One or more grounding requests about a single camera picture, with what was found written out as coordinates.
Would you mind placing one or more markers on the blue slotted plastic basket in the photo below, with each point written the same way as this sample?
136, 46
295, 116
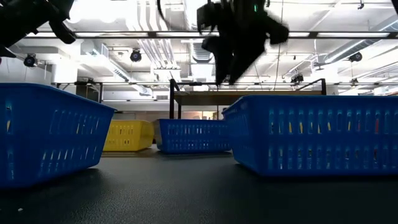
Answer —
192, 137
37, 99
311, 104

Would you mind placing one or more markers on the large white round duct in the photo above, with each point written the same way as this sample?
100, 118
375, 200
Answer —
191, 12

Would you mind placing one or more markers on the white ceiling pipe bundle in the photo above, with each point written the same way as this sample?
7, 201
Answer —
155, 46

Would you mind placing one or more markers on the grey diagonal ceiling duct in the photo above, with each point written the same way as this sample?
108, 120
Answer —
351, 48

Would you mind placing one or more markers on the black table mat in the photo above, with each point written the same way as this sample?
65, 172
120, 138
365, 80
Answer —
199, 193

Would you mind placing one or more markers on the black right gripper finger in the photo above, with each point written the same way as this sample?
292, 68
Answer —
222, 62
242, 60

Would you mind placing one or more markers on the silver spiral air duct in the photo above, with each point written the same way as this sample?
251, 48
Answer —
197, 54

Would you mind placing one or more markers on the black ceiling spotlight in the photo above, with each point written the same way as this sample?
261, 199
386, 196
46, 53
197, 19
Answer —
30, 60
355, 57
297, 77
136, 56

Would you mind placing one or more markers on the wooden shelf with black legs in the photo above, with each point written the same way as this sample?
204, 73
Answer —
202, 98

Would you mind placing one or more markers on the black framed ceiling light bar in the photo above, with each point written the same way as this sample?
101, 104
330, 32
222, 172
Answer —
109, 34

